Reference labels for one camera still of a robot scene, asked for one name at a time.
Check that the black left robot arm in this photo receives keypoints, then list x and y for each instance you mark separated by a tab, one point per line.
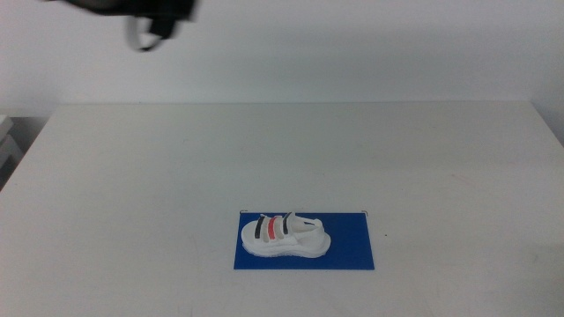
145	6

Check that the blue rectangular mat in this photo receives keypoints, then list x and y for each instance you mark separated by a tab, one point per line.
348	246

